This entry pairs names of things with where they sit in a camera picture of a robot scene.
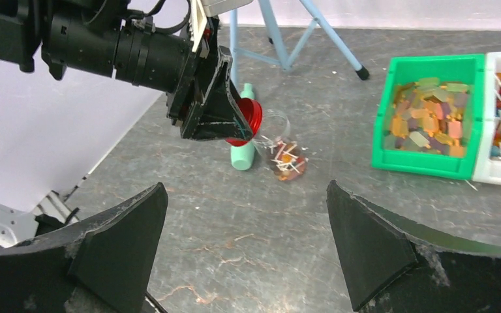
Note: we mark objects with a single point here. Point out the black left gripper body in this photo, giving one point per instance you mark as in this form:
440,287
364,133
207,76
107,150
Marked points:
197,70

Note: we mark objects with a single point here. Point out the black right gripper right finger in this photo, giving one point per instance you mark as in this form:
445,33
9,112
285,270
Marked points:
393,264

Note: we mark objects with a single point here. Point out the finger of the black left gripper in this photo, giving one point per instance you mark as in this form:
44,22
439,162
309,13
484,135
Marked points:
216,117
222,89

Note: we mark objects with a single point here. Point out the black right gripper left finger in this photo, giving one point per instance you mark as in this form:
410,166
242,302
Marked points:
99,264

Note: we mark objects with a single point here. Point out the red jar lid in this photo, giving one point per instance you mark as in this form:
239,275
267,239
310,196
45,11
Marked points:
253,114

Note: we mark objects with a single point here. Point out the clear plastic jar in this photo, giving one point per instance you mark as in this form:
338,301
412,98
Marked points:
277,146

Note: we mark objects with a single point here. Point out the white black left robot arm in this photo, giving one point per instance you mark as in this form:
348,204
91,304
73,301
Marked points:
110,39

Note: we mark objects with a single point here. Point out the mint green tube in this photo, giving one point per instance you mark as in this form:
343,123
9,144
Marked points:
242,157

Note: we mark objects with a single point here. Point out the green plastic candy bin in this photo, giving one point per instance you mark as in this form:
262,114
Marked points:
430,117

